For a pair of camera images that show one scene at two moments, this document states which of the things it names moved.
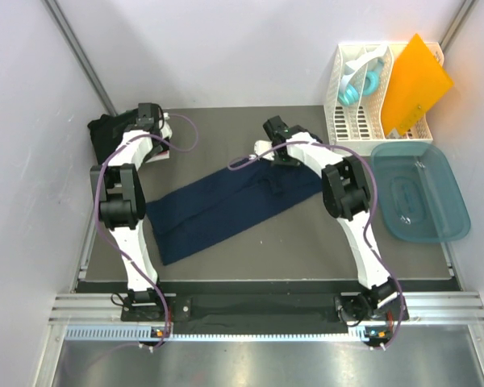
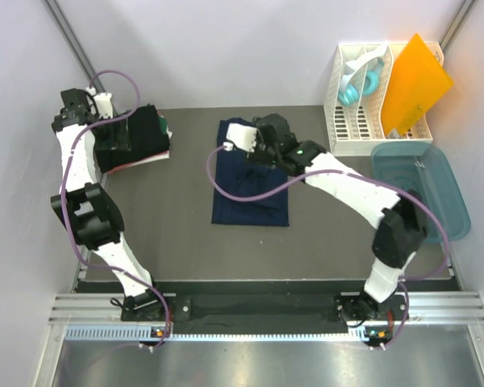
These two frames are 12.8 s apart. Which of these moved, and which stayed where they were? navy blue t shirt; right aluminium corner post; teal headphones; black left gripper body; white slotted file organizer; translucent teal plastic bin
Moved: black left gripper body; navy blue t shirt
Stayed: translucent teal plastic bin; white slotted file organizer; right aluminium corner post; teal headphones
